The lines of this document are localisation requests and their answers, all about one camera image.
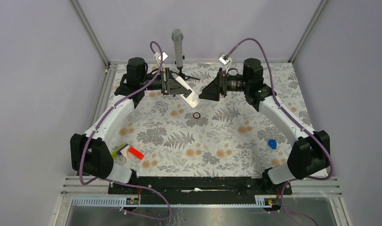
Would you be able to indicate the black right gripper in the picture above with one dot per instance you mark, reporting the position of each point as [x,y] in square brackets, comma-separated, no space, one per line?
[219,85]

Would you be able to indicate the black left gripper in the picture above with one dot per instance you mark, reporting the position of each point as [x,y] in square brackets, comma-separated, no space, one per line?
[170,85]

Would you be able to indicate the white red remote control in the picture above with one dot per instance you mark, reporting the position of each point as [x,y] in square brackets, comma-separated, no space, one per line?
[190,96]

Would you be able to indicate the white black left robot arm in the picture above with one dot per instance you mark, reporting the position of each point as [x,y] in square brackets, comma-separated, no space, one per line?
[90,151]

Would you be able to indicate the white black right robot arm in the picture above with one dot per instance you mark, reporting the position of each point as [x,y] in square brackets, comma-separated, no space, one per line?
[310,151]

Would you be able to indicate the black tripod mic stand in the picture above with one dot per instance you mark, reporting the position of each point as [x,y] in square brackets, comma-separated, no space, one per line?
[181,74]

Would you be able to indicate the small round tape roll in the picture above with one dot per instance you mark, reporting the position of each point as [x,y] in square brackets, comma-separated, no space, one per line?
[196,115]

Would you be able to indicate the floral table mat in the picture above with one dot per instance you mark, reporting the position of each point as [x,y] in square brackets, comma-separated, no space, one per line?
[230,139]

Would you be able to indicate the grey microphone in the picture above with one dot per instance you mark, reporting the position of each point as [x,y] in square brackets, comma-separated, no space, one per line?
[177,38]

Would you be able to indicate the red block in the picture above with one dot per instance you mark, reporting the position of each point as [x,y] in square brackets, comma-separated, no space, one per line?
[136,153]

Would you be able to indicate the blue plastic piece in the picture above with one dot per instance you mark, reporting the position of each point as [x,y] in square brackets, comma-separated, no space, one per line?
[272,143]

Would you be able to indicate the white block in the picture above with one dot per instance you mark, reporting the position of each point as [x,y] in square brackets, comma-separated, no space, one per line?
[123,151]

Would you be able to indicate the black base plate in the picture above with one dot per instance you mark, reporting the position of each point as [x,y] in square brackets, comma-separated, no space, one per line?
[197,189]

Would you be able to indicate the slotted cable duct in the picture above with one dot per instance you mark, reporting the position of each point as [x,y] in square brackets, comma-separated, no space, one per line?
[133,201]

